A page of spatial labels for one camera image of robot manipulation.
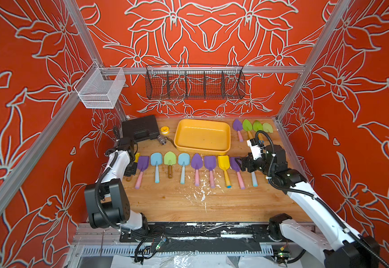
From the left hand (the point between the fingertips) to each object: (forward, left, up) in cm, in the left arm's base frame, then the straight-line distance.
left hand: (121, 172), depth 84 cm
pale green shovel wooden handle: (+44, -86, -7) cm, 97 cm away
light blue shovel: (+13, -14, -8) cm, 21 cm away
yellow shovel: (+13, -55, -7) cm, 56 cm away
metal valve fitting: (+26, -15, -4) cm, 31 cm away
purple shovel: (+12, -46, -7) cm, 48 cm away
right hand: (+8, -61, +11) cm, 62 cm away
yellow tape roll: (+35, -16, -5) cm, 39 cm away
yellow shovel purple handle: (+15, -2, -7) cm, 16 cm away
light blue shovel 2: (+14, -30, -8) cm, 34 cm away
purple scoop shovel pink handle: (+9, -7, -7) cm, 13 cm away
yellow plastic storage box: (+33, -41, -8) cm, 54 cm away
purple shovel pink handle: (+43, -65, -7) cm, 79 cm away
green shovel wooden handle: (+13, -22, -8) cm, 27 cm away
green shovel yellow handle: (+43, -72, -7) cm, 85 cm away
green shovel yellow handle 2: (+44, -79, -6) cm, 91 cm away
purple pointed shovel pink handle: (+13, -38, -9) cm, 41 cm away
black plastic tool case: (+32, -1, -2) cm, 32 cm away
